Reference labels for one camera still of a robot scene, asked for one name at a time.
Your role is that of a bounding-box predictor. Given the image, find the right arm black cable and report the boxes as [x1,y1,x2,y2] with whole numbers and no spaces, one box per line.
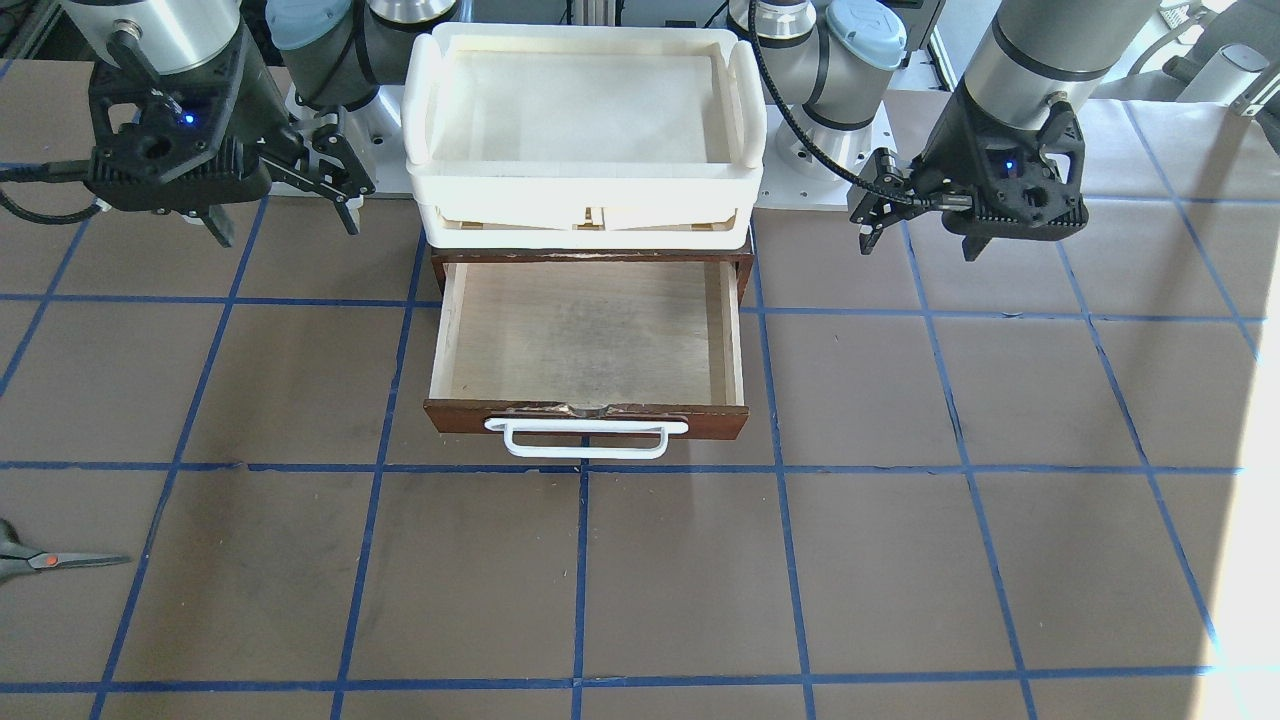
[0,160,101,225]

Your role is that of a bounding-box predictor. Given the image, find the open wooden drawer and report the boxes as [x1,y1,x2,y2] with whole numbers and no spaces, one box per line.
[422,259,750,439]

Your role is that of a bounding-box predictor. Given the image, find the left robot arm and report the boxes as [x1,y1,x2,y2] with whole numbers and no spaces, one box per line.
[724,1,1155,261]

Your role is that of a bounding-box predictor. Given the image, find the white drawer handle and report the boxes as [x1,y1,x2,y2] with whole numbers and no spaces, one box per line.
[484,416,690,461]

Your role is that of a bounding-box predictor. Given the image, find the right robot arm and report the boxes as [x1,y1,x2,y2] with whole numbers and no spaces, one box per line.
[61,1,465,246]

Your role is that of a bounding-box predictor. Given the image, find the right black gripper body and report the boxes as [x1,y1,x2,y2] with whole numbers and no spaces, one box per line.
[262,118,376,201]

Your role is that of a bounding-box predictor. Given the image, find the black orange scissors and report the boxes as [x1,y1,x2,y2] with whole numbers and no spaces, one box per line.
[1,519,132,583]

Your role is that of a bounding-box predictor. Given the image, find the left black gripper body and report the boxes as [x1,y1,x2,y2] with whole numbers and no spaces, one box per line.
[849,149,931,229]

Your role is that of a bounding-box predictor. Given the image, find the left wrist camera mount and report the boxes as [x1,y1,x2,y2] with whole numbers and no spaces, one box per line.
[911,88,1089,242]

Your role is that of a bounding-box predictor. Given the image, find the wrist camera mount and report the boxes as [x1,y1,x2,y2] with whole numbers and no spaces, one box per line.
[84,56,288,211]
[911,88,1089,242]

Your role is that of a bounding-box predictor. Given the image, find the black ribbed cable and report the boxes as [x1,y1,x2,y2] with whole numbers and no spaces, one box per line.
[746,0,946,209]

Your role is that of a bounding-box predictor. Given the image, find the white plastic tray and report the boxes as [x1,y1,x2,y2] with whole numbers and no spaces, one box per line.
[402,22,767,251]

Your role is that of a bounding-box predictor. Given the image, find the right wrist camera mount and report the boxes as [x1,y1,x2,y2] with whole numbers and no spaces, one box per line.
[84,56,288,211]

